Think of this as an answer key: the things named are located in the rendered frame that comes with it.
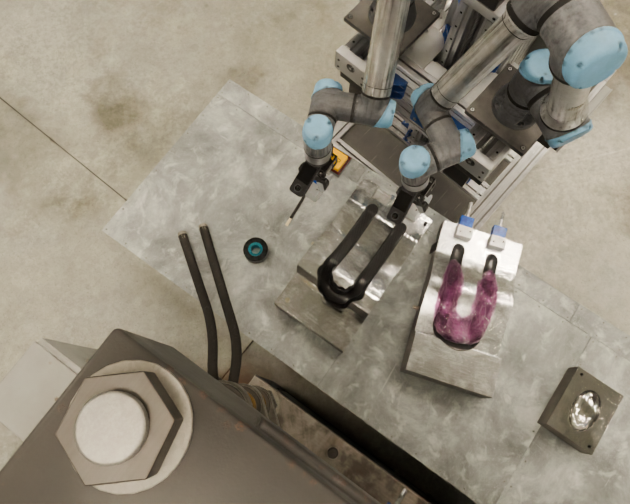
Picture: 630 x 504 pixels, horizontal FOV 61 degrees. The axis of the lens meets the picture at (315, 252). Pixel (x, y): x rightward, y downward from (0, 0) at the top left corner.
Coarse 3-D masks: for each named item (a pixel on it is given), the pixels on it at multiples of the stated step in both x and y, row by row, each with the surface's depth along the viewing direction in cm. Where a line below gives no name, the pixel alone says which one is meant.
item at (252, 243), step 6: (252, 240) 174; (258, 240) 174; (246, 246) 174; (252, 246) 174; (258, 246) 175; (264, 246) 174; (246, 252) 173; (264, 252) 173; (246, 258) 175; (252, 258) 173; (258, 258) 173; (264, 258) 174
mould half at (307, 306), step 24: (360, 192) 173; (336, 216) 171; (384, 216) 171; (336, 240) 168; (360, 240) 169; (384, 240) 169; (408, 240) 169; (312, 264) 162; (360, 264) 165; (384, 264) 167; (288, 288) 168; (312, 288) 168; (384, 288) 162; (288, 312) 166; (312, 312) 166; (336, 312) 166; (360, 312) 162; (336, 336) 164
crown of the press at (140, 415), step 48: (96, 384) 45; (144, 384) 45; (192, 384) 49; (48, 432) 48; (96, 432) 43; (144, 432) 43; (192, 432) 48; (240, 432) 48; (0, 480) 47; (48, 480) 47; (96, 480) 43; (144, 480) 46; (192, 480) 47; (240, 480) 47; (288, 480) 47; (336, 480) 62
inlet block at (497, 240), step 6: (492, 228) 173; (498, 228) 172; (504, 228) 172; (492, 234) 170; (498, 234) 171; (504, 234) 171; (492, 240) 169; (498, 240) 169; (504, 240) 169; (492, 246) 170; (498, 246) 169; (504, 246) 169
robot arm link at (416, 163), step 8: (408, 152) 133; (416, 152) 132; (424, 152) 132; (400, 160) 133; (408, 160) 132; (416, 160) 132; (424, 160) 131; (432, 160) 133; (400, 168) 135; (408, 168) 132; (416, 168) 131; (424, 168) 132; (432, 168) 134; (408, 176) 135; (416, 176) 134; (424, 176) 136; (408, 184) 141; (416, 184) 140
